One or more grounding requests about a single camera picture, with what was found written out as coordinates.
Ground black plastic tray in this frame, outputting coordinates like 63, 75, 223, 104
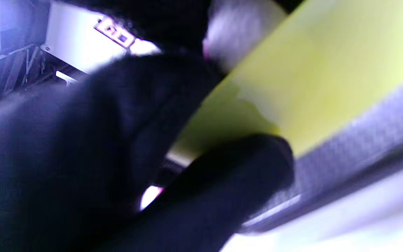
240, 70, 403, 233

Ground person's right hand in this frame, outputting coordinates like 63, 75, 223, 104
0, 0, 295, 252

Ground white pink dish cloth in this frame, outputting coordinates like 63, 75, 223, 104
203, 0, 288, 72

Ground lemon yellow plastic food container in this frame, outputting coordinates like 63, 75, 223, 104
168, 0, 403, 166

